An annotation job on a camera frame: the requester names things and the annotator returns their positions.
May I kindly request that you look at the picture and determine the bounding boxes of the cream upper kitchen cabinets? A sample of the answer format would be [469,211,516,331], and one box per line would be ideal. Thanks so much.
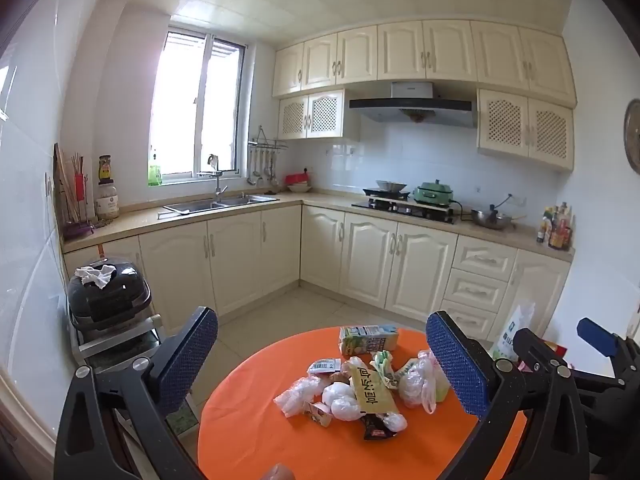
[271,20,578,171]

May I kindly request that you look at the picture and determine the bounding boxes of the metal stand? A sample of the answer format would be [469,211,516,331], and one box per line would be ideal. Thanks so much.
[70,312,166,376]

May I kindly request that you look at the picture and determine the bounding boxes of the purple drain tray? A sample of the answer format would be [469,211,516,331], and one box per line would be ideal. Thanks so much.
[62,222,96,241]

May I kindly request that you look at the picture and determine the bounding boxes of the kitchen window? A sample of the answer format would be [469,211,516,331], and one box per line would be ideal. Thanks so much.
[148,30,248,186]

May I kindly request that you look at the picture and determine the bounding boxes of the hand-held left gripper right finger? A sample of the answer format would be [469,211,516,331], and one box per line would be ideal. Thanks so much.
[425,310,591,480]

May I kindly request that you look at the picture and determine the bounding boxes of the white rice bag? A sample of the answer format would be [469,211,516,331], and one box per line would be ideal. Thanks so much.
[487,302,536,363]

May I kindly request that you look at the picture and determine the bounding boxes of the green electric cooking pot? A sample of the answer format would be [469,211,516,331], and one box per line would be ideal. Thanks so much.
[412,179,453,207]

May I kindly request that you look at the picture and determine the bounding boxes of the utensil rail with ladles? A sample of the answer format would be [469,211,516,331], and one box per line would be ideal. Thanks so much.
[246,126,289,186]

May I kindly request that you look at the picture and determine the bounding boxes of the black range hood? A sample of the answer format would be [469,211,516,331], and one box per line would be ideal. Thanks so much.
[348,81,478,128]

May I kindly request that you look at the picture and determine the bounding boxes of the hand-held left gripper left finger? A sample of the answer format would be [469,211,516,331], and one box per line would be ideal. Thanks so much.
[54,306,219,480]

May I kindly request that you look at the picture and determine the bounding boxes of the steel double sink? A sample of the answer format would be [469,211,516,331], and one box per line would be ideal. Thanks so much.
[157,194,281,220]

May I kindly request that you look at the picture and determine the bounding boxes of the black gas stove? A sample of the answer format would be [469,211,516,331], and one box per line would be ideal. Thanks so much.
[351,199,458,225]

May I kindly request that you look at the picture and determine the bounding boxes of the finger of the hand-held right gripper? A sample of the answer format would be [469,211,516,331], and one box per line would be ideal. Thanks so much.
[514,327,585,382]
[576,317,640,386]

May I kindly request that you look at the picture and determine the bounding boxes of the round wall clock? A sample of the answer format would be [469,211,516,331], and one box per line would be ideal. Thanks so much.
[623,99,640,175]

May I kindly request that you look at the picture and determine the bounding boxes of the cream drawer front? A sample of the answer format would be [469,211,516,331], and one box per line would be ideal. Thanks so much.
[444,269,508,311]
[452,236,518,281]
[440,300,498,341]

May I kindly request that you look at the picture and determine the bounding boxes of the white crumpled cloth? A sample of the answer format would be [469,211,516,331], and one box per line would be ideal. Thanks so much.
[75,263,118,290]

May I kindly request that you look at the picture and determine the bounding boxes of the white plastic bag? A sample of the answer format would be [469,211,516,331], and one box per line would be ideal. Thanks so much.
[321,382,362,422]
[372,411,408,433]
[274,376,325,417]

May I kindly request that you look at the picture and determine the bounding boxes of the clear plastic bag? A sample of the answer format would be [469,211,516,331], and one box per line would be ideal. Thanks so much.
[397,351,451,414]

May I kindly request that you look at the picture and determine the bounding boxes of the chopsticks in red holder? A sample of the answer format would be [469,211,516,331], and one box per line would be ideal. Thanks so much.
[70,152,93,226]

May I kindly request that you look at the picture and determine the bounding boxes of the wooden cutting board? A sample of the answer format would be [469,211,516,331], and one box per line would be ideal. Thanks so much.
[53,142,81,226]

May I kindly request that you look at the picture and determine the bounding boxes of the cream kitchen cabinets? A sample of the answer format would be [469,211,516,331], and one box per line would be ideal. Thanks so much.
[62,195,576,356]
[271,20,578,171]

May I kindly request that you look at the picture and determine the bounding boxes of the orange round table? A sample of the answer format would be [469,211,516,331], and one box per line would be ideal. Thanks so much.
[197,326,531,480]

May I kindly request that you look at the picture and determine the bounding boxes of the black round cooker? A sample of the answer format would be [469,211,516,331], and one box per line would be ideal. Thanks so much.
[66,256,152,333]

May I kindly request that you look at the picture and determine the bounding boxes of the glass jar white label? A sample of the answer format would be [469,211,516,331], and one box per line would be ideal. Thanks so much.
[96,182,121,220]

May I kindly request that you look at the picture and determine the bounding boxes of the small orange white wrapper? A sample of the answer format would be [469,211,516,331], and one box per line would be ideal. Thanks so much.
[305,401,334,428]

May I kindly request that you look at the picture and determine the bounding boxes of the cluster of condiment bottles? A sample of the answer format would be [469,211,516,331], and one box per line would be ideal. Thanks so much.
[536,202,573,251]

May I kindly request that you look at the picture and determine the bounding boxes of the green striped wrapper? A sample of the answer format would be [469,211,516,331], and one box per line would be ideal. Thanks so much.
[371,350,398,390]

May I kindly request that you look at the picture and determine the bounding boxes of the steel faucet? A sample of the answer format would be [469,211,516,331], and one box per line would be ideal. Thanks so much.
[197,154,228,206]

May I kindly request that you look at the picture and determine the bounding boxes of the steel wok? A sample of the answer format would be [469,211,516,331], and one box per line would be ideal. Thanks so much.
[470,195,528,231]

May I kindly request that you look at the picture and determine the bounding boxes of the green white drink carton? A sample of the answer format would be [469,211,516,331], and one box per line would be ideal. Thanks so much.
[339,325,401,359]

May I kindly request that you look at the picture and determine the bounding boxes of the cream lower kitchen cabinets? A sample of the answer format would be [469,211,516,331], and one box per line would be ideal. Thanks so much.
[62,195,576,356]

